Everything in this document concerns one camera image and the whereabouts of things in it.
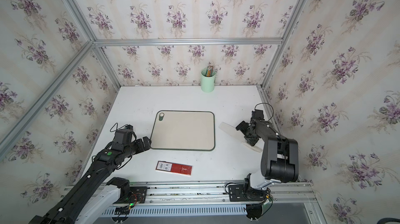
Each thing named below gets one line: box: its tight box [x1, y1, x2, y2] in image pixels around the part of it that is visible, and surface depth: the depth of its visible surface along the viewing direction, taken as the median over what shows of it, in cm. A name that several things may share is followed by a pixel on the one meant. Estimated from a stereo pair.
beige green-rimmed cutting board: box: [150, 110, 216, 152], surface depth 100 cm
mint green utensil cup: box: [200, 69, 217, 93], surface depth 116 cm
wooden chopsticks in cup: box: [205, 61, 214, 78], surface depth 113 cm
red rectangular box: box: [155, 160, 194, 178], surface depth 82 cm
